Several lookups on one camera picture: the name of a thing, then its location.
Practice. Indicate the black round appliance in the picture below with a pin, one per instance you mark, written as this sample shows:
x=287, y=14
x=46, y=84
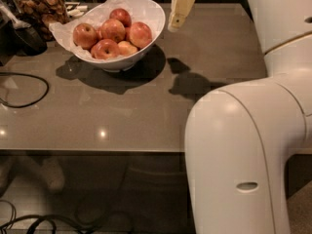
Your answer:
x=27, y=41

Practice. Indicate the white paper liner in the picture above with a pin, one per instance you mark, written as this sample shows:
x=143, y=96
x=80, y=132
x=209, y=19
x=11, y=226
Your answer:
x=63, y=33

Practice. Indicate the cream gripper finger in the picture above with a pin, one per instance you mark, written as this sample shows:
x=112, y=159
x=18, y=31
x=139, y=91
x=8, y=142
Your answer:
x=180, y=10

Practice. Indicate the small yellowish apple front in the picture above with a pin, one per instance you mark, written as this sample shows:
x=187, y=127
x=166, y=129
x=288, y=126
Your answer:
x=127, y=49

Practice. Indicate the small white items behind bowl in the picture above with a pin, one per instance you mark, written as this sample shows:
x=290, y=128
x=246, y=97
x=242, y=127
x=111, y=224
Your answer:
x=75, y=10

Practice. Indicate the white bowl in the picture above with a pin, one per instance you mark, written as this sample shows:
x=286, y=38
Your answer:
x=146, y=11

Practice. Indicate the glass jar of dried snacks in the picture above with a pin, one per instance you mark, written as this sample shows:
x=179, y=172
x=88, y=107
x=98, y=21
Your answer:
x=43, y=13

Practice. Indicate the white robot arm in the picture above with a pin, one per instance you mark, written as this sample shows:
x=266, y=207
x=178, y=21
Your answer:
x=239, y=138

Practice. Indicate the red apple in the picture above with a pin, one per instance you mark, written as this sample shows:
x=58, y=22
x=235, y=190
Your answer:
x=140, y=34
x=85, y=36
x=114, y=30
x=121, y=15
x=105, y=49

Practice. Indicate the red apple back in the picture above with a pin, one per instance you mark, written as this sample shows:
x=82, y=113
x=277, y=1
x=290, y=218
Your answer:
x=121, y=15

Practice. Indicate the small red apple hidden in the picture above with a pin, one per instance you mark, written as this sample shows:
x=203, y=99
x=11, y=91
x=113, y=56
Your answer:
x=99, y=36

